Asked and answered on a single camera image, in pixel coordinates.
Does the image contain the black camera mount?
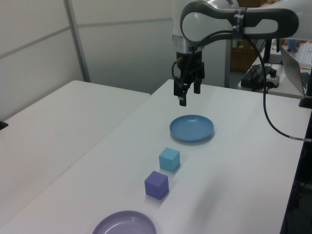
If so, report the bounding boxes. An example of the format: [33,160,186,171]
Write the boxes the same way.
[299,95,312,109]

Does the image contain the silver laptop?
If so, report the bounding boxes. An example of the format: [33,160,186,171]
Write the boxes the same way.
[279,45,312,97]

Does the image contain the cyan cube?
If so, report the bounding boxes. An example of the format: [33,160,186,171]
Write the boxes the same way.
[158,147,181,173]

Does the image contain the short black looped cable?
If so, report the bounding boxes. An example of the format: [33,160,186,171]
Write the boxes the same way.
[171,60,183,86]

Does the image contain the purple plate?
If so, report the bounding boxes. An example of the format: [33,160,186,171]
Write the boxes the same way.
[92,210,157,234]

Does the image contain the black control box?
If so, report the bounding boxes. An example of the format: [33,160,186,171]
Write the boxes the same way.
[240,64,281,92]

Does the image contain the grey partition post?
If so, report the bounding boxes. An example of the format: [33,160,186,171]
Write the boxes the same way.
[65,0,91,83]

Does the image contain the brown cardboard box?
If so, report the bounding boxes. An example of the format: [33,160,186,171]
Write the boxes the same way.
[230,39,266,73]

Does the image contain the grey metal post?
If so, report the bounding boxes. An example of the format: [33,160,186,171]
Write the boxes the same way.
[223,39,232,88]

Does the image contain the black monitor stand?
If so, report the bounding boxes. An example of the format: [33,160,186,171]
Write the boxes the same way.
[264,39,273,64]

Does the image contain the blue plate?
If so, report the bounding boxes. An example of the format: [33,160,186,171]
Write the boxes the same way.
[169,114,215,143]

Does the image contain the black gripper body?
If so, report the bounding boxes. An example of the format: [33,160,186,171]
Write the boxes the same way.
[175,50,205,81]

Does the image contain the purple cube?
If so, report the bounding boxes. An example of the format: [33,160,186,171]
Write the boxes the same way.
[144,170,170,201]

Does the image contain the long black hanging cable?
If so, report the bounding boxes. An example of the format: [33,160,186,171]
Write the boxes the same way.
[180,30,312,142]

